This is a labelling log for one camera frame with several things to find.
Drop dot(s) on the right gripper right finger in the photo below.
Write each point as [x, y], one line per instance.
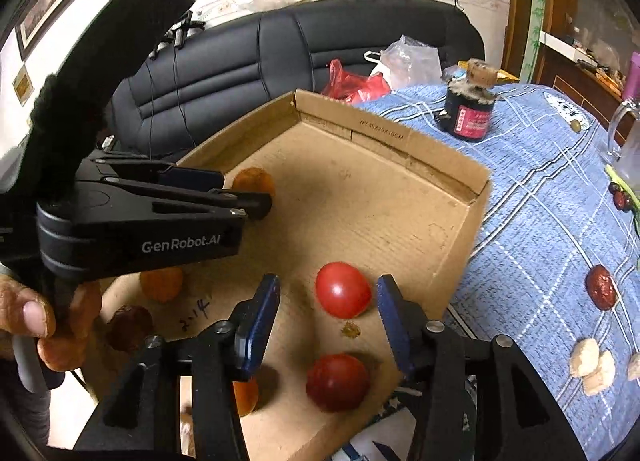
[482, 397]

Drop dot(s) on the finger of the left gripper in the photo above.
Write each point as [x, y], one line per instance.
[256, 205]
[160, 173]

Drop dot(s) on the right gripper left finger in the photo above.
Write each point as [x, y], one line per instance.
[140, 420]

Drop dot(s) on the orange tangerine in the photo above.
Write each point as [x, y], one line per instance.
[254, 179]
[162, 285]

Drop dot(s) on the dark red jujube date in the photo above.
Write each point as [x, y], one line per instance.
[128, 328]

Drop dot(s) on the red cherry tomato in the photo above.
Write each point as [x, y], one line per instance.
[338, 383]
[342, 290]

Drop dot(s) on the small dark fruits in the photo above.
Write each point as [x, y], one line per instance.
[621, 199]

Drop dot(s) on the left hand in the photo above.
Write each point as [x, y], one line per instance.
[61, 344]

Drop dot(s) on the cardboard tray box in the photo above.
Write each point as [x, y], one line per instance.
[351, 187]

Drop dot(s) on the small orange tangerine edge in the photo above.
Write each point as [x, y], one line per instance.
[246, 396]

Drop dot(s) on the black leather sofa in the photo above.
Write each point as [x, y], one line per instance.
[184, 94]

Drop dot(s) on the white yam chunk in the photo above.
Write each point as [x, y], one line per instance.
[633, 368]
[602, 378]
[584, 358]

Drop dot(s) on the red plastic bag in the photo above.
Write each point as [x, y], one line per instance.
[352, 88]

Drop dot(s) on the white yam chunk far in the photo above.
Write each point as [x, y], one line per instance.
[633, 368]

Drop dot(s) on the blue plaid tablecloth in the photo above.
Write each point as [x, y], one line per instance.
[550, 218]

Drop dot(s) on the red jujube on table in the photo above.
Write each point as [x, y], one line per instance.
[600, 288]

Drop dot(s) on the clear plastic bag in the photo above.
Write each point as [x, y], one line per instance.
[406, 62]

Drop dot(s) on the dark jar with cork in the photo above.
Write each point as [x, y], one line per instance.
[469, 102]

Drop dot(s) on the glass mug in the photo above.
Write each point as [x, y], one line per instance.
[625, 158]

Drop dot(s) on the green olive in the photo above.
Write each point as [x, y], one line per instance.
[575, 125]

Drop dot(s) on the purple thermos bottle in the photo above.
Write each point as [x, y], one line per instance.
[631, 88]

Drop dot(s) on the wooden cabinet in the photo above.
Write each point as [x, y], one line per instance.
[581, 48]

